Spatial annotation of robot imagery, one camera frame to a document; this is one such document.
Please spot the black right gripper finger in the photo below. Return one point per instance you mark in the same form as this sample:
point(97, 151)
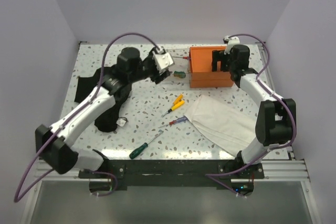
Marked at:
point(217, 56)
point(224, 66)

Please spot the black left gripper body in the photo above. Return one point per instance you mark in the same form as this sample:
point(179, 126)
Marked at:
point(150, 70)

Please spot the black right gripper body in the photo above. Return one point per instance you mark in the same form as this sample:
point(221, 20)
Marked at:
point(231, 64)

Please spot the orange drawer cabinet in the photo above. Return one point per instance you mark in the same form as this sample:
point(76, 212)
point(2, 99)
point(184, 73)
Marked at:
point(200, 65)

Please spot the clear drawer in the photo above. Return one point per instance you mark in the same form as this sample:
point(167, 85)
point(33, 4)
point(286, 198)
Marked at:
point(179, 65)

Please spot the stubby green screwdriver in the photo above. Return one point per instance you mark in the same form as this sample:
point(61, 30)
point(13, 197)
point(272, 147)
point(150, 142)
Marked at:
point(179, 74)

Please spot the orange handled screwdriver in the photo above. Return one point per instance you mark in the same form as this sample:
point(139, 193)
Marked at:
point(178, 99)

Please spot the yellow handled screwdriver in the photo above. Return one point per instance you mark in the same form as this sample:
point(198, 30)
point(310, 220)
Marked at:
point(174, 107)

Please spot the red blue clear screwdriver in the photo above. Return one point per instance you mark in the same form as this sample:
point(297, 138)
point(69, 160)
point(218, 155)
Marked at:
point(178, 120)

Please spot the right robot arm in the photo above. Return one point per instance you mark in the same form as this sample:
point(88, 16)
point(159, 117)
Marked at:
point(276, 119)

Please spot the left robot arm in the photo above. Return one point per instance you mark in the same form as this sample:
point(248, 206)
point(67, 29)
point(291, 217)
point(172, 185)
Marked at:
point(54, 144)

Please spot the white folded towel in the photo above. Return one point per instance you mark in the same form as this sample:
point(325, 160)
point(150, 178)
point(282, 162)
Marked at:
point(229, 129)

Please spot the black cloth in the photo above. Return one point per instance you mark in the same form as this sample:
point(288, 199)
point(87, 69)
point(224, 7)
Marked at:
point(106, 122)

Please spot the long green screwdriver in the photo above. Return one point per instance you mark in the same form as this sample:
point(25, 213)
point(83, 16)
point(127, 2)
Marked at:
point(136, 152)

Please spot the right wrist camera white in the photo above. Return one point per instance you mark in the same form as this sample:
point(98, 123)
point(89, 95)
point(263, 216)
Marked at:
point(229, 42)

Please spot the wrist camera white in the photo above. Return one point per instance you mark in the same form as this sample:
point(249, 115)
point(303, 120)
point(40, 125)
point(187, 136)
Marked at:
point(163, 59)
point(229, 42)

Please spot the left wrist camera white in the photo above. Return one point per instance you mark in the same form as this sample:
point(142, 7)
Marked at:
point(163, 59)

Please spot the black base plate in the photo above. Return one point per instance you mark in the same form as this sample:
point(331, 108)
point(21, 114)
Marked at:
point(122, 174)

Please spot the aluminium frame rail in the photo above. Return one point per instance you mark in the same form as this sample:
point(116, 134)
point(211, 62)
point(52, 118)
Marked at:
point(42, 167)

